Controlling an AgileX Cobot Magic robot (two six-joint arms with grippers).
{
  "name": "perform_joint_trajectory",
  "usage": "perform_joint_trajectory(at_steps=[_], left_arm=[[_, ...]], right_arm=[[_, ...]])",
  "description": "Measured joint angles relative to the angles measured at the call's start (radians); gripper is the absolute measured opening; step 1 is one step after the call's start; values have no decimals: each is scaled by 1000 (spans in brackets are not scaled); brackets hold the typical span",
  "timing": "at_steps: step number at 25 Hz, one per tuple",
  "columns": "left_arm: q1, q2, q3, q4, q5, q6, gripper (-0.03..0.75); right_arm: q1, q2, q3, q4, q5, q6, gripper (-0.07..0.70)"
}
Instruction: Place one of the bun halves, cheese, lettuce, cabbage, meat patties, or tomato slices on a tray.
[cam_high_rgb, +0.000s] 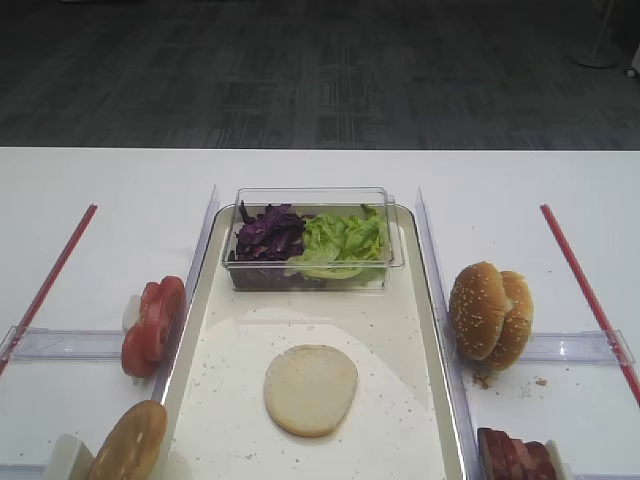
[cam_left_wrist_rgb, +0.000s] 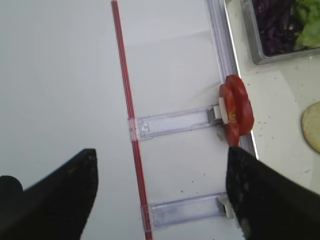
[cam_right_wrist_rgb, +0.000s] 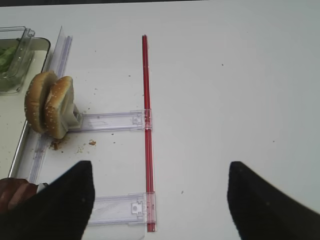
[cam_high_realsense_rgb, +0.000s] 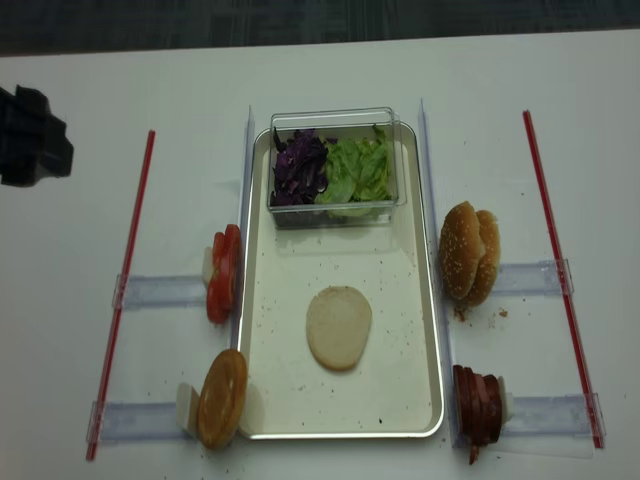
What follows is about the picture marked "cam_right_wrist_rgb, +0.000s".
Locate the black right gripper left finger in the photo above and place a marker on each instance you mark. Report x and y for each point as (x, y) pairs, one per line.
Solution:
(60, 211)

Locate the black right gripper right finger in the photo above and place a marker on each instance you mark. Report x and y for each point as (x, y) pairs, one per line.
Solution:
(262, 212)

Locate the sliced meat patties stack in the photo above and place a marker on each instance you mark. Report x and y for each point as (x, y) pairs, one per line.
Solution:
(14, 191)

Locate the green lettuce leaves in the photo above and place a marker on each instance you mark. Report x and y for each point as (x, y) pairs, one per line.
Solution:
(10, 57)

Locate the right lower clear pusher track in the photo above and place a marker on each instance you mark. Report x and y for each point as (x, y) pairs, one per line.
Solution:
(121, 211)

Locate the clear pusher track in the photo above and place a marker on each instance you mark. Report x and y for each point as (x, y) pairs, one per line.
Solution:
(121, 211)
(135, 120)

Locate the sesame bun top right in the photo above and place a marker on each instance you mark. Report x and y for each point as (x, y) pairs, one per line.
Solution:
(59, 107)

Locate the sesame bun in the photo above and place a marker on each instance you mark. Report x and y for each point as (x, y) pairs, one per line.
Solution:
(59, 107)
(35, 100)

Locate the right upper clear pusher track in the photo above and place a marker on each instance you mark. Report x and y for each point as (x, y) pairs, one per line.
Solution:
(135, 120)

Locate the sesame bun top left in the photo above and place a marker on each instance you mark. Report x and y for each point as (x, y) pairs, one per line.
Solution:
(35, 100)

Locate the right clear long divider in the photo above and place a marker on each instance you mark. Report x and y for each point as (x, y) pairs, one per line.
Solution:
(57, 65)

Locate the clear plastic salad container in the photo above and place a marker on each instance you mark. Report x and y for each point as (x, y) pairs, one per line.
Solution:
(12, 85)

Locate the right red rail strip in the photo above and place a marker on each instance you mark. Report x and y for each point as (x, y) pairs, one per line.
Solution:
(149, 168)

